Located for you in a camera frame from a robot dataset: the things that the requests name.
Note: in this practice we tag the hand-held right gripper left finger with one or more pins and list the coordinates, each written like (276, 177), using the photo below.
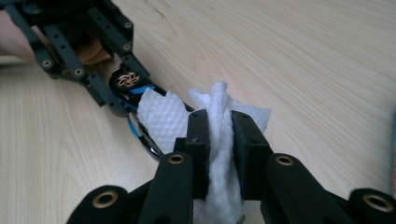
(180, 186)

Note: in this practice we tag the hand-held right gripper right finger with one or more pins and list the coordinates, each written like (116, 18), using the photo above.
(280, 186)

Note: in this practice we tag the white wet wipe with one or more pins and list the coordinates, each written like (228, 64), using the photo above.
(162, 118)

